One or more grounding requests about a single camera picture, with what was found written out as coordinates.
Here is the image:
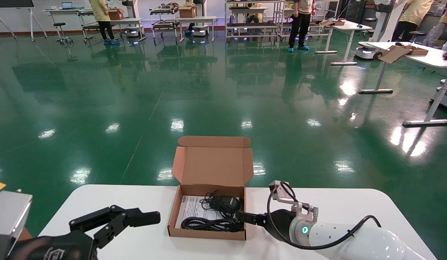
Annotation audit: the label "metal trolley cart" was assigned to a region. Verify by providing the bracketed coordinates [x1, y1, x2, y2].
[149, 3, 180, 41]

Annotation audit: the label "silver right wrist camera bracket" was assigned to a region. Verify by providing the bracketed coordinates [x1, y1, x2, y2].
[270, 181, 318, 222]

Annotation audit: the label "white adjustable table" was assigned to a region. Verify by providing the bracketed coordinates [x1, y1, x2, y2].
[315, 20, 373, 66]
[82, 17, 146, 43]
[359, 41, 447, 127]
[176, 16, 217, 42]

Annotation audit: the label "person brown shirt black trousers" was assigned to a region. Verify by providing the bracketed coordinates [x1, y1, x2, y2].
[288, 0, 316, 53]

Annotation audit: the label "metal shelf rack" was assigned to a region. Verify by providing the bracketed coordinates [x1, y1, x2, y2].
[225, 0, 285, 42]
[279, 0, 340, 39]

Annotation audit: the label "white desk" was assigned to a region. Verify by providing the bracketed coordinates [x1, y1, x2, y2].
[44, 7, 97, 40]

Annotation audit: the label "black board on stand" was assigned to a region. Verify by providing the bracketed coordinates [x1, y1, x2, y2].
[0, 0, 48, 43]

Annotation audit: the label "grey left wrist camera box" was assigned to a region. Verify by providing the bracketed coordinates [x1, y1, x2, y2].
[0, 191, 33, 260]

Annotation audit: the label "crouching person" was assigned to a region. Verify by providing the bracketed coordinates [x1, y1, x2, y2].
[245, 4, 264, 24]

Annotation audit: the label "brown cardboard storage box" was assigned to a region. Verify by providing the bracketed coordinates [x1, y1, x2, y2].
[167, 136, 254, 241]

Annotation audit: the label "white instruction sheet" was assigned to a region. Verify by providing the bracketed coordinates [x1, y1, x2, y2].
[175, 195, 224, 230]

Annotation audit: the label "person yellow coat black trousers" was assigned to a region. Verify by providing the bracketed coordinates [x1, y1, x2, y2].
[89, 0, 121, 46]
[391, 0, 434, 42]

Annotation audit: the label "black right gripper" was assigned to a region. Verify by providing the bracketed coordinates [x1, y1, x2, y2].
[235, 209, 298, 246]

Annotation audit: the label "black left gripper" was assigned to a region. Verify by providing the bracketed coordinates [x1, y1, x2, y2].
[7, 205, 161, 260]

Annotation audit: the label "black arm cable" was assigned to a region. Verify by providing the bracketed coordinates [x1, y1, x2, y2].
[267, 182, 382, 250]

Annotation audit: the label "seated person grey trousers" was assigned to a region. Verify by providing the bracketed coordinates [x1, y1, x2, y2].
[424, 11, 447, 51]

